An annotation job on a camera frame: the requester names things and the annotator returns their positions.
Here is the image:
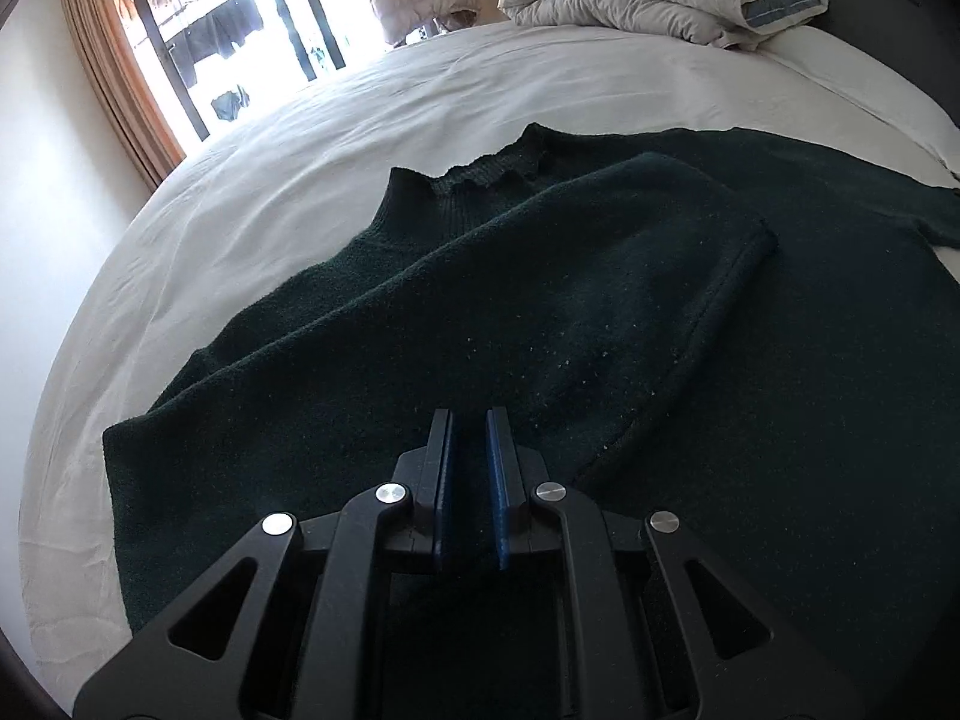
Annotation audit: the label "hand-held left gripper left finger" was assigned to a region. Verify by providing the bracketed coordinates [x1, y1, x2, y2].
[73, 409, 455, 720]

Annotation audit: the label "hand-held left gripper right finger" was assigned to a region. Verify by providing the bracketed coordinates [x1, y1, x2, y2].
[485, 409, 887, 720]

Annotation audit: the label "dark green knit sweater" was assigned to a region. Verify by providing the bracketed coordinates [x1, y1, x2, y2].
[101, 122, 960, 720]

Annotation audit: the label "dark hanging clothes outside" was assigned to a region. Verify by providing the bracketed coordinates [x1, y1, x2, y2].
[161, 0, 265, 67]

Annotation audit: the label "bed with white sheet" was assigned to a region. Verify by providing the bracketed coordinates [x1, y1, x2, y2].
[15, 19, 960, 691]

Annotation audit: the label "beige curtain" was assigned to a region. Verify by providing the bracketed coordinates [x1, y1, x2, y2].
[56, 0, 188, 192]

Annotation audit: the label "dark grey headboard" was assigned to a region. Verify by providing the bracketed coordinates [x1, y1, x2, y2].
[795, 0, 960, 128]

